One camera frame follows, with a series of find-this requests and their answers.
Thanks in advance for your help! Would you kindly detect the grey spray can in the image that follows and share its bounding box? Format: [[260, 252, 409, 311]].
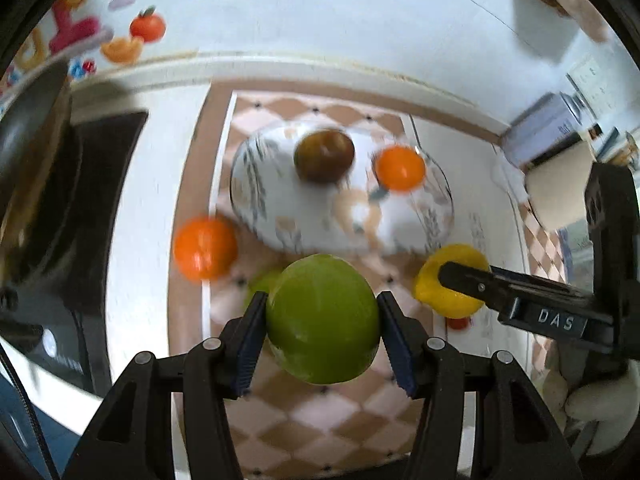
[[500, 92, 587, 167]]

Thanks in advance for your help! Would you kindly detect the small orange tangerine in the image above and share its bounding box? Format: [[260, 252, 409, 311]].
[[373, 145, 427, 193]]

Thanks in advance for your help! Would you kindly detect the colourful wall sticker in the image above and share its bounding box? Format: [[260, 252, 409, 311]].
[[1, 0, 167, 94]]

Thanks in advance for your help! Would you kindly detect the green apple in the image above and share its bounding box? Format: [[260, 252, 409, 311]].
[[243, 266, 284, 310], [266, 254, 381, 386]]

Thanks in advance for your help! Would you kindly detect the black gas stove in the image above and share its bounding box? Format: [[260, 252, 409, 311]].
[[1, 110, 149, 396]]

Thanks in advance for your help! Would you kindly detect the black wok pan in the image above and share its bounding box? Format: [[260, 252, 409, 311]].
[[1, 60, 81, 286]]

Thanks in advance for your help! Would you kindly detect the large orange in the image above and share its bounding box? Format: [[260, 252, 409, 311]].
[[172, 216, 239, 282]]

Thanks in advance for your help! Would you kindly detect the dark red apple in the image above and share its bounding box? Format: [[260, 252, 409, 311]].
[[294, 128, 355, 184]]

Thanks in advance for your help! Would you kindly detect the red cherry tomato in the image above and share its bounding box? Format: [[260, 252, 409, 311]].
[[446, 316, 472, 332]]

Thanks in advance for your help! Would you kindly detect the checkered brown table mat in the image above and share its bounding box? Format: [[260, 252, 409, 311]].
[[168, 80, 564, 479]]

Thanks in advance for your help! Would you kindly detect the beige utensil holder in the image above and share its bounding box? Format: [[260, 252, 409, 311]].
[[525, 141, 596, 231]]

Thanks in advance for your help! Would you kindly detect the glass floral fruit plate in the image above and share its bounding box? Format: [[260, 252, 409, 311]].
[[229, 122, 454, 256]]

